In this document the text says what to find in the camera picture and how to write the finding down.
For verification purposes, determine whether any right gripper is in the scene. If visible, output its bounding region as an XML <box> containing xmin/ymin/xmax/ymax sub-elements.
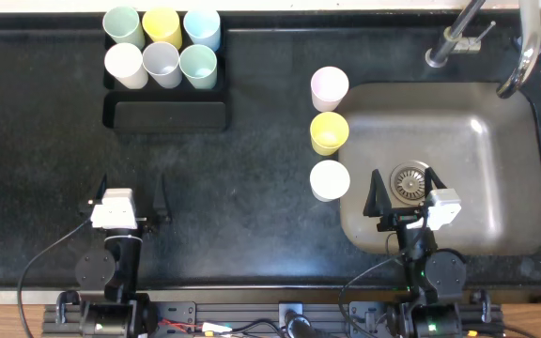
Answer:
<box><xmin>363</xmin><ymin>165</ymin><xmax>448</xmax><ymax>234</ymax></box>

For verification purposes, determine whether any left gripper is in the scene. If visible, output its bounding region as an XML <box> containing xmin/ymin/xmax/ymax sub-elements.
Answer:
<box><xmin>95</xmin><ymin>173</ymin><xmax>173</xmax><ymax>234</ymax></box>

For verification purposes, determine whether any white cup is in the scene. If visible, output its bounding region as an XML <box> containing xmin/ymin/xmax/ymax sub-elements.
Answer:
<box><xmin>309</xmin><ymin>160</ymin><xmax>351</xmax><ymax>203</ymax></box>
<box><xmin>103</xmin><ymin>42</ymin><xmax>149</xmax><ymax>90</ymax></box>

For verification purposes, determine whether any yellow cup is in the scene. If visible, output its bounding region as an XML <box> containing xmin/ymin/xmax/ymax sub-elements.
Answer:
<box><xmin>309</xmin><ymin>111</ymin><xmax>350</xmax><ymax>157</ymax></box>
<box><xmin>141</xmin><ymin>6</ymin><xmax>183</xmax><ymax>51</ymax></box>

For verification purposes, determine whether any pink cup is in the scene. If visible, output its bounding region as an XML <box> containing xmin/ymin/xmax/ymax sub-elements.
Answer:
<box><xmin>310</xmin><ymin>66</ymin><xmax>350</xmax><ymax>113</ymax></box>

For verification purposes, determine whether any steel sink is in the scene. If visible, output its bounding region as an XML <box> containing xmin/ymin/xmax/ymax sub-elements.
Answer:
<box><xmin>337</xmin><ymin>82</ymin><xmax>541</xmax><ymax>257</ymax></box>

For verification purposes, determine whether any black tray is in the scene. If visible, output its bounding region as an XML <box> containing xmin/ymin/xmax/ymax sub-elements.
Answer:
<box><xmin>101</xmin><ymin>8</ymin><xmax>228</xmax><ymax>132</ymax></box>

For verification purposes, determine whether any grey cup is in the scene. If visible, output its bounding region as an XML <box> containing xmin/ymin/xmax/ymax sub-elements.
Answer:
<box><xmin>142</xmin><ymin>40</ymin><xmax>183</xmax><ymax>89</ymax></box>

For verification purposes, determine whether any green cup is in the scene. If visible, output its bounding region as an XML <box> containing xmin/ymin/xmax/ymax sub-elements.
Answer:
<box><xmin>178</xmin><ymin>43</ymin><xmax>219</xmax><ymax>90</ymax></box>
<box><xmin>101</xmin><ymin>5</ymin><xmax>147</xmax><ymax>51</ymax></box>

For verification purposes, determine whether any steel tap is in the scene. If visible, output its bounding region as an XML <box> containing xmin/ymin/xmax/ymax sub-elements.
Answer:
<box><xmin>424</xmin><ymin>0</ymin><xmax>541</xmax><ymax>100</ymax></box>

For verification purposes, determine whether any blue cup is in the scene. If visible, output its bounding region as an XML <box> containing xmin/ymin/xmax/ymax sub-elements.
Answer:
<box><xmin>182</xmin><ymin>8</ymin><xmax>222</xmax><ymax>53</ymax></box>

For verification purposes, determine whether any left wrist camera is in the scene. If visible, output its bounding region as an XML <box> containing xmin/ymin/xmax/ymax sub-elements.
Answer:
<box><xmin>90</xmin><ymin>188</ymin><xmax>139</xmax><ymax>230</ymax></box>

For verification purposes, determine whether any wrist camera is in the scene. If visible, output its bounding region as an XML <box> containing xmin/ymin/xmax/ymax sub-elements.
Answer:
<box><xmin>406</xmin><ymin>188</ymin><xmax>463</xmax><ymax>232</ymax></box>
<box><xmin>90</xmin><ymin>188</ymin><xmax>139</xmax><ymax>230</ymax></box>

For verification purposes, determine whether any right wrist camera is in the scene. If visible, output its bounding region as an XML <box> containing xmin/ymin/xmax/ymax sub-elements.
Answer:
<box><xmin>406</xmin><ymin>188</ymin><xmax>463</xmax><ymax>232</ymax></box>

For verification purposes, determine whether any black cable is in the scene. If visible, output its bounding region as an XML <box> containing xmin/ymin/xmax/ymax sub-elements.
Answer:
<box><xmin>337</xmin><ymin>206</ymin><xmax>434</xmax><ymax>338</ymax></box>
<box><xmin>16</xmin><ymin>216</ymin><xmax>94</xmax><ymax>338</ymax></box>

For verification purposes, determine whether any mounting rail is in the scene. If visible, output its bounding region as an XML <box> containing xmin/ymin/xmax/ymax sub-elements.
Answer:
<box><xmin>42</xmin><ymin>290</ymin><xmax>506</xmax><ymax>338</ymax></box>

